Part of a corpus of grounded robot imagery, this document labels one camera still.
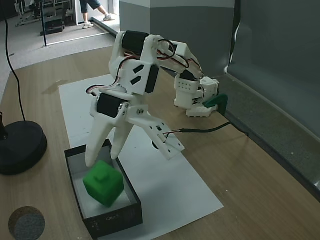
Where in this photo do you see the green cube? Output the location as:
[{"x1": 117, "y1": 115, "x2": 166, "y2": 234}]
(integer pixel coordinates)
[{"x1": 82, "y1": 159, "x2": 125, "y2": 208}]

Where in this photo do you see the dark cardboard box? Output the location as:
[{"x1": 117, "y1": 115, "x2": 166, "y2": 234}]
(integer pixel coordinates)
[{"x1": 64, "y1": 138, "x2": 144, "y2": 240}]

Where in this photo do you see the white paper sheet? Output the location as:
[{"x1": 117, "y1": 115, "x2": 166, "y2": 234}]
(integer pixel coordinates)
[{"x1": 58, "y1": 74, "x2": 225, "y2": 240}]

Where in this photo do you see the black round stand base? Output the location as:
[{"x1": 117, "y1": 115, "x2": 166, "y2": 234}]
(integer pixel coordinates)
[{"x1": 0, "y1": 111, "x2": 48, "y2": 176}]

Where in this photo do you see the person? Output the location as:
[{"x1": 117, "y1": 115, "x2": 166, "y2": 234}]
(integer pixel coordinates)
[{"x1": 78, "y1": 0, "x2": 116, "y2": 30}]

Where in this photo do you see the green table clamp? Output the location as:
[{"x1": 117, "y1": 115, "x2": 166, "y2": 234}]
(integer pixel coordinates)
[{"x1": 202, "y1": 93, "x2": 230, "y2": 116}]

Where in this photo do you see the grey desk divider panel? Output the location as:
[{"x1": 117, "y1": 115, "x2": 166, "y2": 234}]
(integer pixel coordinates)
[{"x1": 219, "y1": 0, "x2": 320, "y2": 201}]

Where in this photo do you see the red white servo wire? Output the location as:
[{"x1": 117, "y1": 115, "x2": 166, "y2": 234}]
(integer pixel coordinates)
[
  {"x1": 156, "y1": 38, "x2": 205, "y2": 77},
  {"x1": 86, "y1": 49, "x2": 129, "y2": 97}
]

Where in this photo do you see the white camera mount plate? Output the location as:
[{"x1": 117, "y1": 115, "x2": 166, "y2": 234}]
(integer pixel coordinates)
[{"x1": 124, "y1": 99, "x2": 186, "y2": 161}]

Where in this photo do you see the black camera cable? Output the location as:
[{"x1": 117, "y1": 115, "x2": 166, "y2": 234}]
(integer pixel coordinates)
[{"x1": 163, "y1": 120, "x2": 251, "y2": 138}]

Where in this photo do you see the black stand cable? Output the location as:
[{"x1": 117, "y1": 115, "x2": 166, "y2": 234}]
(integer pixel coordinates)
[{"x1": 3, "y1": 0, "x2": 28, "y2": 124}]

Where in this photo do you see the black metal equipment frame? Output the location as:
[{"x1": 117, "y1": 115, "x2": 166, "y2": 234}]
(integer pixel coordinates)
[{"x1": 38, "y1": 0, "x2": 77, "y2": 48}]

